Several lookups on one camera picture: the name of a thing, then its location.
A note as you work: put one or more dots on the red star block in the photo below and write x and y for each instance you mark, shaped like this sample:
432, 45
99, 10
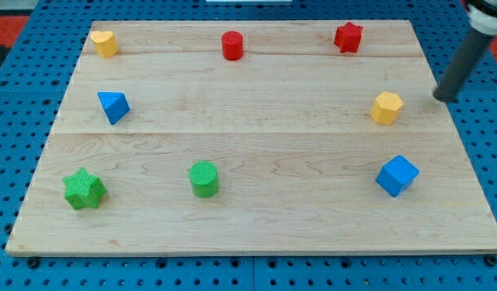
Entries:
348, 37

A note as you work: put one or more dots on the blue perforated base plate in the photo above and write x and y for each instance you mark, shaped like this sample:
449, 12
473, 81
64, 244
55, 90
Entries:
33, 79

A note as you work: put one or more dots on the wooden board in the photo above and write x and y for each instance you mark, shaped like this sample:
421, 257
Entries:
288, 127

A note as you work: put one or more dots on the green star block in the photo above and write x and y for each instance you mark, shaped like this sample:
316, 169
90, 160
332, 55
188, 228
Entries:
83, 190

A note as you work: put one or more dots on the green cylinder block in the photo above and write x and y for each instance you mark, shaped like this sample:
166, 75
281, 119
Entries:
203, 178

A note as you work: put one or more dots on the yellow hexagon block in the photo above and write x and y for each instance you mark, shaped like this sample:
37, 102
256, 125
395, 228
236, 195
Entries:
386, 108

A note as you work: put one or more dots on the blue cube block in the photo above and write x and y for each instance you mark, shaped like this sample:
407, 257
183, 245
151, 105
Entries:
397, 175

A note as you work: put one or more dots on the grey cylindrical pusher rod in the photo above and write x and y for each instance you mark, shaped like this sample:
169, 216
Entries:
471, 51

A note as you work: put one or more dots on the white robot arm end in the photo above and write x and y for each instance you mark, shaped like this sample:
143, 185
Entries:
483, 15

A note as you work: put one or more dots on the red cylinder block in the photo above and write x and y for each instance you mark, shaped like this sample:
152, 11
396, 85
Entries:
232, 45

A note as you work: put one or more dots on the yellow heart block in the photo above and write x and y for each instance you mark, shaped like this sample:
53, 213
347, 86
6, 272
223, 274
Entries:
105, 43

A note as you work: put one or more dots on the blue triangle block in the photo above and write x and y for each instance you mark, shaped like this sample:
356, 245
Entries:
114, 104

